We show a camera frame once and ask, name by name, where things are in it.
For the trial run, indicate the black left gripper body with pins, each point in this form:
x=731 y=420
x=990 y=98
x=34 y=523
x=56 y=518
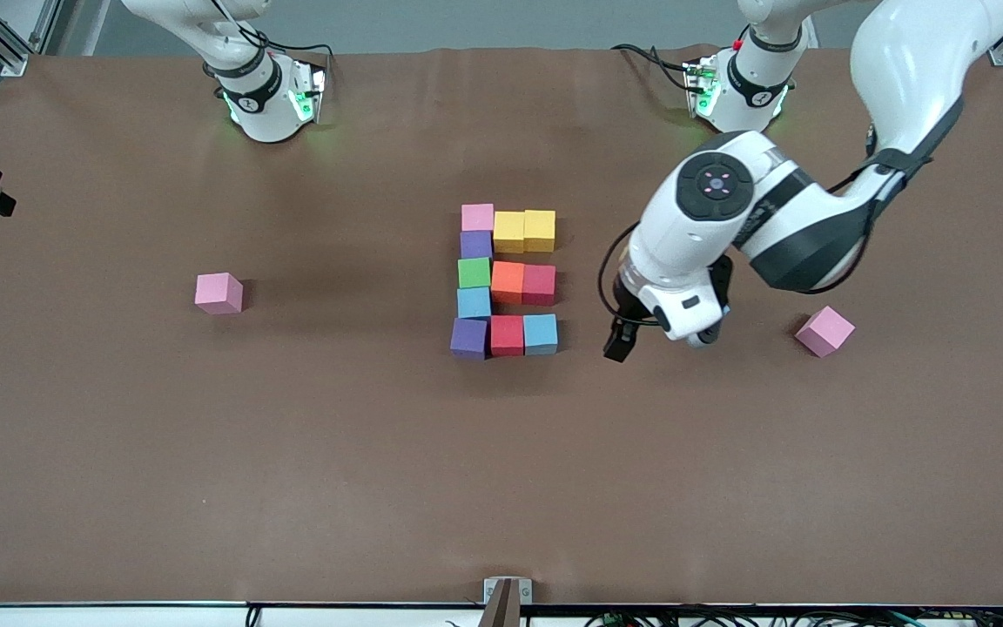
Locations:
x=626 y=319

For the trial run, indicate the blue foam cube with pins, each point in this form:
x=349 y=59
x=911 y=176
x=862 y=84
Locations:
x=474 y=302
x=541 y=333

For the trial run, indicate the red foam cube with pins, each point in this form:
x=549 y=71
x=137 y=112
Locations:
x=507 y=334
x=539 y=284

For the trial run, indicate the yellow foam cube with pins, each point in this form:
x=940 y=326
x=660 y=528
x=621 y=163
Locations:
x=508 y=232
x=540 y=230

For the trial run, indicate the orange foam cube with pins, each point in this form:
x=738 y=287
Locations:
x=507 y=281

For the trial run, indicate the purple foam cube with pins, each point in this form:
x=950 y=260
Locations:
x=469 y=338
x=475 y=245

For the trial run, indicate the green foam cube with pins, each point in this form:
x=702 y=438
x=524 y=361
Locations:
x=474 y=273

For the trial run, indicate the pink foam cube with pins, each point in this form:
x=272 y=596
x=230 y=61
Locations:
x=218 y=292
x=477 y=218
x=824 y=330

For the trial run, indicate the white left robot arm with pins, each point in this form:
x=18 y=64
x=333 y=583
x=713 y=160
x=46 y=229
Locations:
x=702 y=226

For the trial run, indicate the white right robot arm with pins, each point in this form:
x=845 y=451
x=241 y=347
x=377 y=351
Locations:
x=266 y=113

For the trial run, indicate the brown table mat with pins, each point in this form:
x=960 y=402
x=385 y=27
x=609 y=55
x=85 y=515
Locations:
x=467 y=488

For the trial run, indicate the small metal bracket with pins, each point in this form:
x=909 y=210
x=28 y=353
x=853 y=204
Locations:
x=491 y=590

